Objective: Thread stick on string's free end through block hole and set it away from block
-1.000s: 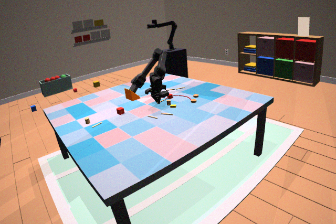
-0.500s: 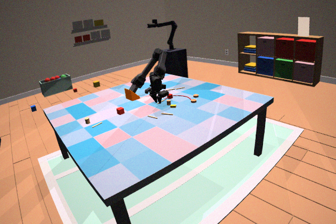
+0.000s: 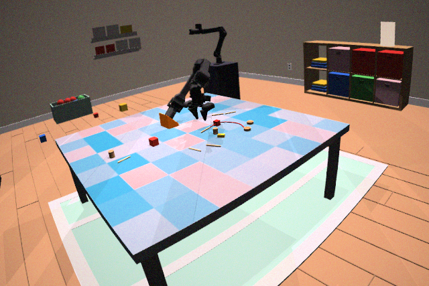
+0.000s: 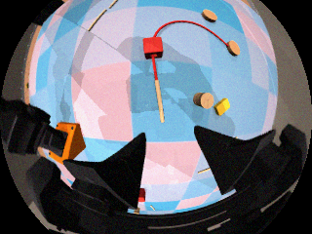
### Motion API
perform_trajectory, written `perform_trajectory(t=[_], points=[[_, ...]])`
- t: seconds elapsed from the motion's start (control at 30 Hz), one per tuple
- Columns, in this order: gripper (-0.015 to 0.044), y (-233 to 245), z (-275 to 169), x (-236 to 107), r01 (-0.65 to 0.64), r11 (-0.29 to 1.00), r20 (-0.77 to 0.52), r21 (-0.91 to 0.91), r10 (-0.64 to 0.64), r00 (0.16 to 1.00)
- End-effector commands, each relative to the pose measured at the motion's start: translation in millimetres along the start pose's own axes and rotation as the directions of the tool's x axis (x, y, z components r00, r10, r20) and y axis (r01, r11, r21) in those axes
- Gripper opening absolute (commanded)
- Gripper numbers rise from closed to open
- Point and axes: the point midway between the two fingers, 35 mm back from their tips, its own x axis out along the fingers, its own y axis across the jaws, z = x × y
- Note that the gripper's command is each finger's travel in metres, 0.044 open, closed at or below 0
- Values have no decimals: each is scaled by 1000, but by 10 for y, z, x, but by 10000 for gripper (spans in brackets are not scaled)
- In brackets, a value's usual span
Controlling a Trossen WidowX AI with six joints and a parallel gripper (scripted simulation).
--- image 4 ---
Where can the yellow flat block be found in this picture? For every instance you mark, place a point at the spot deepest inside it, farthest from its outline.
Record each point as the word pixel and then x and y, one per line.
pixel 221 106

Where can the red string with tan wooden stick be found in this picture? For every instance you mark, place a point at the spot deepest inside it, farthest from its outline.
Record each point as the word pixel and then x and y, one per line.
pixel 157 83

